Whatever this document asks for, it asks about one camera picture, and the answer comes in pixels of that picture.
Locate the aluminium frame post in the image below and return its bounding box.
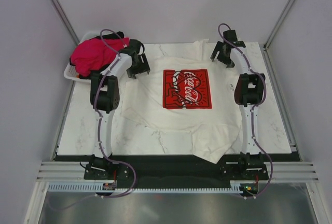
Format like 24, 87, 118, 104
263, 0, 296, 50
50, 0, 79, 45

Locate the white plastic basket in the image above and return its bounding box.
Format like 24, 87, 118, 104
63, 30, 122, 82

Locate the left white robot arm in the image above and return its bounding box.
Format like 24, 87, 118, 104
84, 39, 150, 180

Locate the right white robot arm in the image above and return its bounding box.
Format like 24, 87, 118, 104
210, 27, 269, 180

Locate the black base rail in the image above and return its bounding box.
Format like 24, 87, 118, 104
83, 152, 300, 189

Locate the left aluminium frame post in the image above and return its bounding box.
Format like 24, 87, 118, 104
50, 0, 79, 45

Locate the right aluminium frame post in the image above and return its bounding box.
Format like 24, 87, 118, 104
263, 0, 296, 50

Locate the white slotted cable duct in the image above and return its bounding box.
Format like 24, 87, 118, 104
47, 182, 258, 193

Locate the white t-shirt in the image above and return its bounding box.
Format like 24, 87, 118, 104
121, 39, 242, 163

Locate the red t-shirt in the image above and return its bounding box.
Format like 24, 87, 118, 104
70, 36, 117, 78

